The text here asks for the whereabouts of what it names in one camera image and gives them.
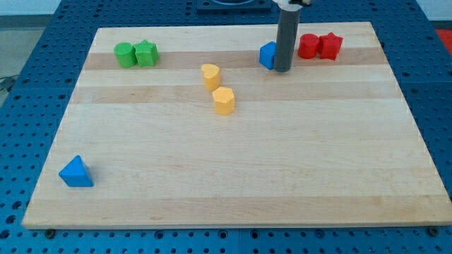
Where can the blue cube block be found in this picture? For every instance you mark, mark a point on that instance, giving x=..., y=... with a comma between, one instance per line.
x=267, y=55

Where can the yellow heart block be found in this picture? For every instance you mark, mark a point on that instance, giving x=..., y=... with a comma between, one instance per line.
x=211, y=76

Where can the yellow hexagon block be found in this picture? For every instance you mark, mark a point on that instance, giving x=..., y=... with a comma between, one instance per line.
x=224, y=100

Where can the wooden board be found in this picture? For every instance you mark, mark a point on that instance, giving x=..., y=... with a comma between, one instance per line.
x=326, y=144

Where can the green star block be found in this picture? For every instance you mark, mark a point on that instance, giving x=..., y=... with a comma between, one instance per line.
x=146, y=53

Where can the red cylinder block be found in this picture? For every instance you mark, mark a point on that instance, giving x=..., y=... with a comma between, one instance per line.
x=308, y=46

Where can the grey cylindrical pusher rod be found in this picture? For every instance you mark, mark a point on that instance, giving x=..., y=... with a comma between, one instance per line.
x=286, y=35

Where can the green cylinder block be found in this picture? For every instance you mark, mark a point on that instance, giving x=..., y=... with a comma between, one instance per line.
x=125, y=54

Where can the red star block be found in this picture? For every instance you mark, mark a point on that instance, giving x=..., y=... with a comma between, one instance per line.
x=329, y=46

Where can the blue triangle block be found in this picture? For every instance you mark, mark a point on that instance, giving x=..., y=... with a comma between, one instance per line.
x=76, y=174

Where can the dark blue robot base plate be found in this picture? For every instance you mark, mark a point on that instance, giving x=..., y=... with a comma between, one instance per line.
x=206, y=6

